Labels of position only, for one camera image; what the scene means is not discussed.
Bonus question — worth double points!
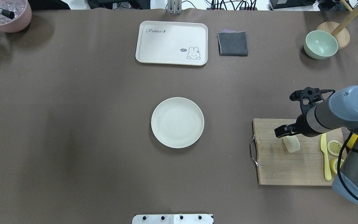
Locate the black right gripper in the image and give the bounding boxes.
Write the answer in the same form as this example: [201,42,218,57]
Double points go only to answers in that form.
[274,114,312,138]

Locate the white steamed bun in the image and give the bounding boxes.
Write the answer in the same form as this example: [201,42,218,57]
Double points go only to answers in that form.
[282,136,300,153]

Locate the cream round plate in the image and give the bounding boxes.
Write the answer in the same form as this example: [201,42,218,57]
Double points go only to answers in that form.
[151,97,205,149]

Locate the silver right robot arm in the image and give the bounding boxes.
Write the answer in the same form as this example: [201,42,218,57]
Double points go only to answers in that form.
[274,86,358,204]

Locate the cream rabbit tray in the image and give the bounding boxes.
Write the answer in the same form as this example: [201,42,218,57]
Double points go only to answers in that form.
[135,21,208,66]

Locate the bamboo cutting board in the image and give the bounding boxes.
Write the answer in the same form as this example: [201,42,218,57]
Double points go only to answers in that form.
[250,119,336,186]

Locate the upper lemon half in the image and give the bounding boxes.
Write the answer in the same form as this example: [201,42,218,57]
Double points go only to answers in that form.
[327,140,343,156]

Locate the lemon half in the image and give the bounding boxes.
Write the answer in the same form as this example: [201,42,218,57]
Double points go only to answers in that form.
[327,140,343,156]
[329,158,344,175]

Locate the lower lemon half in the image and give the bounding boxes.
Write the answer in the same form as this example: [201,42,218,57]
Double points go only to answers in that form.
[329,158,344,175]

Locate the yellow plastic knife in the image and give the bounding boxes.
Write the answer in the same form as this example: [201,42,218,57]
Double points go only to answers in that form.
[320,133,332,181]

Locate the upper whole lemon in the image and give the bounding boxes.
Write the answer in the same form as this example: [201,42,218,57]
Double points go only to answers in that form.
[346,133,358,150]

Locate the mint green bowl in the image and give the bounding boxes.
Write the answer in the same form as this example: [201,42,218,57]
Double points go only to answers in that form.
[303,30,339,60]

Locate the folded grey cloth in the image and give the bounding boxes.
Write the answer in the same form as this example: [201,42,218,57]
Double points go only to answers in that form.
[217,30,249,57]

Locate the wooden cup stand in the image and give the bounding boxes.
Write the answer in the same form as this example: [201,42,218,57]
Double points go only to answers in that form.
[316,0,358,50]

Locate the pink ice bowl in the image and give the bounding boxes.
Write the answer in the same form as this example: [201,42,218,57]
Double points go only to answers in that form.
[0,0,32,33]

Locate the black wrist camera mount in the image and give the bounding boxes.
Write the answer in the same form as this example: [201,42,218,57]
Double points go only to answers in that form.
[289,87,336,115]

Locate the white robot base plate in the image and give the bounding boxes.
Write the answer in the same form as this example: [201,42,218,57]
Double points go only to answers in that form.
[132,214,214,224]

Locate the aluminium frame post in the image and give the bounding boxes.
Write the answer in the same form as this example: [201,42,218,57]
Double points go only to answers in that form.
[167,0,183,15]

